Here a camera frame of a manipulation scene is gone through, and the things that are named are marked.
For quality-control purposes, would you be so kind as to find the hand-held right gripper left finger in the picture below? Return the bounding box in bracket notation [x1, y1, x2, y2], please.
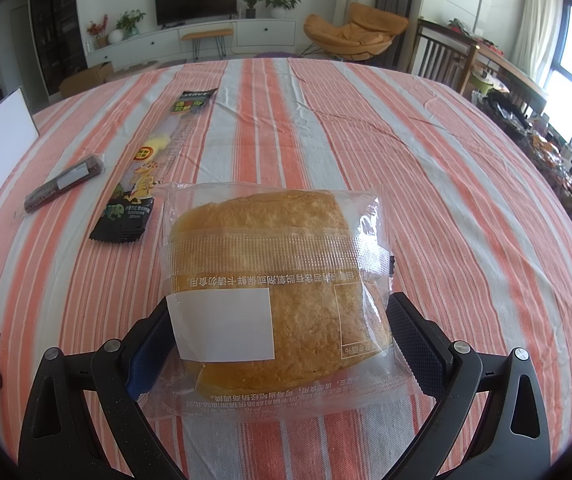
[18, 305, 173, 480]

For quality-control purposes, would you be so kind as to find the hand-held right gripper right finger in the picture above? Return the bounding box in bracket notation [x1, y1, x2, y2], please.
[388, 292, 552, 480]

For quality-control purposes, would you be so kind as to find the bread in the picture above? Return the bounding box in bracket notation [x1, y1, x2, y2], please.
[145, 182, 414, 423]

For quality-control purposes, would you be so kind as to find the orange striped tablecloth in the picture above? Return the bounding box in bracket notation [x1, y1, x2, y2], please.
[0, 57, 572, 480]

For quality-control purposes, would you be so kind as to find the long black gummy packet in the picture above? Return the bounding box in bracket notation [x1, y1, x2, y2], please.
[89, 89, 217, 246]

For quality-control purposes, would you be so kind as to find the dark stick snack packet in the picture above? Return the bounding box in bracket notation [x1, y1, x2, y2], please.
[22, 156, 104, 213]

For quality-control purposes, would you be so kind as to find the clutter of small goods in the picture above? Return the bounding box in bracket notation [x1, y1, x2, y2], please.
[476, 75, 572, 281]

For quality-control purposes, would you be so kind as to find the wooden dining table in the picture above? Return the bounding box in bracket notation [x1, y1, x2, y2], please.
[476, 42, 547, 111]

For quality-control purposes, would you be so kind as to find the dark wooden chair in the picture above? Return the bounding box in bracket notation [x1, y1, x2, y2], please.
[408, 19, 479, 93]

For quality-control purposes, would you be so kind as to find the cardboard box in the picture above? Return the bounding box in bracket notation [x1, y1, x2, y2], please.
[60, 61, 115, 98]

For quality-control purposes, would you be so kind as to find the orange lounge chair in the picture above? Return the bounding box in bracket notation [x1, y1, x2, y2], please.
[303, 2, 410, 63]

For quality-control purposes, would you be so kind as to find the red flower plant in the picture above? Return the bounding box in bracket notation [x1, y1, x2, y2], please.
[87, 15, 110, 50]

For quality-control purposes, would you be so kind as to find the wooden bench with metal legs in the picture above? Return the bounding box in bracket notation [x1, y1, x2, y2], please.
[180, 28, 235, 61]

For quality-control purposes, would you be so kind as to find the white television cabinet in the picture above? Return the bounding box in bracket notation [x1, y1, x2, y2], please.
[86, 19, 297, 68]

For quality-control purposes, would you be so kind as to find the leafy potted plant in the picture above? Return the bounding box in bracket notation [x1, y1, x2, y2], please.
[116, 9, 147, 38]

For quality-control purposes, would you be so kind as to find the white curtain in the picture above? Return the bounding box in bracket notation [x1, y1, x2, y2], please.
[508, 0, 564, 78]

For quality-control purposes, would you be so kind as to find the dark bookcase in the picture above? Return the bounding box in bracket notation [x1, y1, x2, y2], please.
[28, 0, 89, 93]

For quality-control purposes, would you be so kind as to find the large green potted plant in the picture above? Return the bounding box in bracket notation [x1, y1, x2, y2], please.
[258, 0, 305, 20]

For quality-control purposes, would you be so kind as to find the black television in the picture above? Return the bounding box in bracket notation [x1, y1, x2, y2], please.
[154, 0, 239, 28]

